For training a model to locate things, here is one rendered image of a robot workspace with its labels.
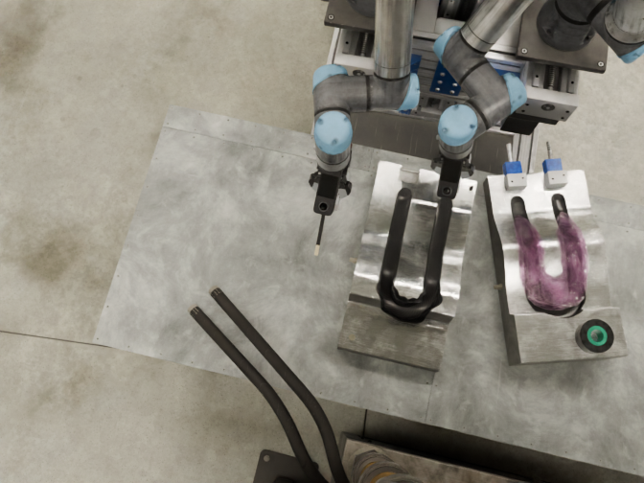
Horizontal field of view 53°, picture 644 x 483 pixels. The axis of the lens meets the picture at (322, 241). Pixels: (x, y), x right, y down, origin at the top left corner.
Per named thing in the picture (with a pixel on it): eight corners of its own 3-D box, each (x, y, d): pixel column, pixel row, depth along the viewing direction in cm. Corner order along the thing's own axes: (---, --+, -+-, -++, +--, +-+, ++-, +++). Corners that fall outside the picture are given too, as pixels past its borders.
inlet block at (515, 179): (496, 149, 177) (501, 140, 172) (515, 148, 177) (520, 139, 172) (503, 194, 173) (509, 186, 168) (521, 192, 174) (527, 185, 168)
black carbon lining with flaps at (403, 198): (397, 188, 170) (401, 175, 161) (456, 201, 169) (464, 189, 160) (369, 315, 161) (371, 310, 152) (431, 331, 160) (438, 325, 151)
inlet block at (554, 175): (536, 146, 177) (541, 138, 172) (553, 145, 177) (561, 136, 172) (542, 191, 174) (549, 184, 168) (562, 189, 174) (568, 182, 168)
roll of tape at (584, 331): (573, 320, 156) (578, 318, 153) (606, 321, 156) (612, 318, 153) (576, 354, 154) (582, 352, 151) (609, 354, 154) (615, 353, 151)
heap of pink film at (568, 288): (506, 216, 169) (515, 206, 161) (573, 211, 169) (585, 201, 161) (521, 313, 162) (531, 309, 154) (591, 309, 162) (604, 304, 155)
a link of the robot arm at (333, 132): (352, 104, 128) (354, 144, 126) (350, 128, 139) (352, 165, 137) (312, 106, 128) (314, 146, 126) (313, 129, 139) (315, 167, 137)
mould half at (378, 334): (377, 172, 178) (380, 153, 165) (470, 192, 177) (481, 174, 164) (336, 349, 166) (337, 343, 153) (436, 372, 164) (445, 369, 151)
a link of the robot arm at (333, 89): (362, 79, 141) (366, 125, 138) (311, 80, 140) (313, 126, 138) (364, 59, 133) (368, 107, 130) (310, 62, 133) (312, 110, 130)
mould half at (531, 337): (482, 182, 177) (493, 168, 167) (576, 176, 178) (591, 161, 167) (508, 366, 164) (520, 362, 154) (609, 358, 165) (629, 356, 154)
